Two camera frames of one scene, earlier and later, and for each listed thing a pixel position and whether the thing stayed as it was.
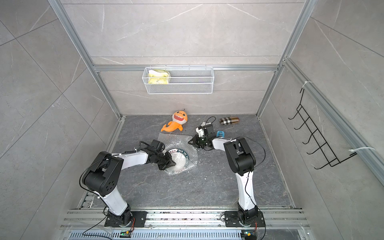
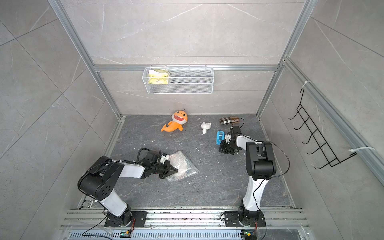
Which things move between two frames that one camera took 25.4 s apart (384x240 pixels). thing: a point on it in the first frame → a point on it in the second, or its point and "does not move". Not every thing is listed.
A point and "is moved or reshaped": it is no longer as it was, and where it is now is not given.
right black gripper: [196, 142] → [222, 149]
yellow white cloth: [158, 76] does not move
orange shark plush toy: [179, 117] does not move
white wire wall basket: [179, 80] does not move
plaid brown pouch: [229, 120] does not move
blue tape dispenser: [220, 133] does not move
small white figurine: [204, 123] does not move
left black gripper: [169, 162] → [167, 169]
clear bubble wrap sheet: [183, 153] is moved or reshaped
